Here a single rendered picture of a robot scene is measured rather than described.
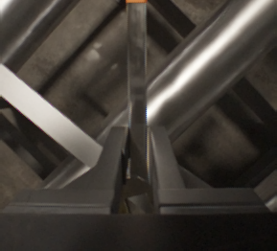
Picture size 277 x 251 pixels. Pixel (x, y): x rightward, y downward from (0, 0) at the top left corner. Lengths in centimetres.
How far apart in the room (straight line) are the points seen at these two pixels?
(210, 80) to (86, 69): 103
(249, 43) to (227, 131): 102
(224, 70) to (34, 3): 31
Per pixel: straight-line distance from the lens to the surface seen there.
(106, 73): 124
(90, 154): 31
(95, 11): 134
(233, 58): 32
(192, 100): 30
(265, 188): 44
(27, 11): 38
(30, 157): 108
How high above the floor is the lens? 120
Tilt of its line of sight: 83 degrees down
